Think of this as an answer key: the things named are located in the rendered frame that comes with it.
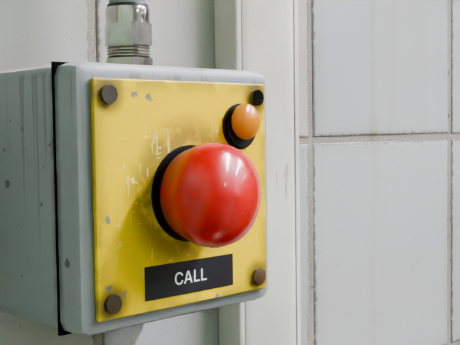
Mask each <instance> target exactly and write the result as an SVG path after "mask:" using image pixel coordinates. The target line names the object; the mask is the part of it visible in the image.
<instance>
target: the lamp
mask: <svg viewBox="0 0 460 345"><path fill-rule="evenodd" d="M231 126H232V129H233V132H234V133H235V134H236V136H237V137H239V138H241V139H244V140H248V139H251V138H252V137H254V136H255V135H256V133H257V132H258V130H259V126H260V117H259V113H258V111H257V110H256V109H255V107H254V106H252V105H251V104H248V103H243V104H241V105H239V106H237V107H236V108H235V110H234V111H233V114H232V117H231Z"/></svg>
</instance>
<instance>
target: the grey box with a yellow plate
mask: <svg viewBox="0 0 460 345"><path fill-rule="evenodd" d="M238 103H241V104H243V103H248V104H251V105H252V106H254V107H255V109H256V110H257V111H258V113H259V117H260V126H259V130H258V132H257V133H256V135H255V138H254V140H253V142H252V143H251V145H249V146H248V147H247V148H245V149H238V150H240V151H242V152H243V153H245V154H246V155H247V156H248V157H249V159H250V160H251V161H252V163H253V164H254V166H255V168H256V170H257V174H258V176H259V182H260V186H261V201H260V206H259V211H258V215H257V217H256V219H255V222H254V224H253V226H252V227H251V229H250V230H249V231H248V233H247V234H246V235H245V236H244V237H243V238H241V239H240V240H238V241H237V242H234V243H233V244H229V245H226V246H222V247H219V248H210V247H204V246H199V245H196V244H193V243H192V242H190V241H189V240H187V239H185V238H183V237H181V236H180V235H179V234H177V233H175V232H174V231H173V230H172V229H171V228H170V226H169V225H168V223H167V222H166V220H165V218H164V215H163V213H162V208H161V204H160V187H161V182H162V178H163V176H164V173H165V171H166V169H167V167H168V165H169V163H171V161H172V160H173V159H174V158H175V157H176V156H177V155H178V154H180V153H182V152H183V151H186V150H188V149H191V148H192V147H195V146H198V145H200V144H203V143H208V142H220V143H225V144H228V143H227V141H226V140H225V137H224V134H223V131H222V122H223V118H224V115H225V113H226V111H227V110H228V109H229V108H230V107H231V106H232V105H234V104H238ZM267 290H268V218H267V158H266V81H265V79H264V76H263V75H260V74H259V73H256V72H255V71H237V70H225V69H211V68H187V67H174V66H150V65H137V64H113V63H100V62H51V65H46V66H36V67H30V68H19V69H13V70H7V71H0V311H2V312H5V313H7V314H12V315H14V316H18V317H21V318H25V319H28V320H32V321H34V322H39V323H41V324H45V325H48V326H50V327H55V328H57V329H58V335H59V336H61V335H67V334H71V333H74V334H78V335H82V336H89V335H94V334H97V333H104V332H107V331H113V330H117V329H122V328H126V327H132V326H135V325H139V324H144V323H148V322H154V321H158V320H163V319H167V318H173V317H176V316H182V315H186V314H191V313H195V312H198V311H205V310H208V309H213V308H217V307H223V306H227V305H232V304H236V303H242V302H245V301H251V300H255V299H258V298H261V297H263V296H264V295H266V292H267Z"/></svg>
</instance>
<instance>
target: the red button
mask: <svg viewBox="0 0 460 345"><path fill-rule="evenodd" d="M260 201H261V186H260V182H259V176H258V174H257V170H256V168H255V166H254V164H253V163H252V161H251V160H250V159H249V157H248V156H247V155H246V154H245V153H243V152H242V151H240V150H238V149H237V148H235V147H233V146H231V145H229V144H225V143H220V142H208V143H203V144H200V145H198V146H195V147H192V148H191V149H188V150H186V151H183V152H182V153H180V154H178V155H177V156H176V157H175V158H174V159H173V160H172V161H171V163H169V165H168V167H167V169H166V171H165V173H164V176H163V178H162V182H161V187H160V204H161V208H162V213H163V215H164V218H165V220H166V222H167V223H168V225H169V226H170V228H171V229H172V230H173V231H174V232H175V233H177V234H179V235H180V236H181V237H183V238H185V239H187V240H189V241H190V242H192V243H193V244H196V245H199V246H204V247H210V248H219V247H222V246H226V245H229V244H233V243H234V242H237V241H238V240H240V239H241V238H243V237H244V236H245V235H246V234H247V233H248V231H249V230H250V229H251V227H252V226H253V224H254V222H255V219H256V217H257V215H258V211H259V206H260Z"/></svg>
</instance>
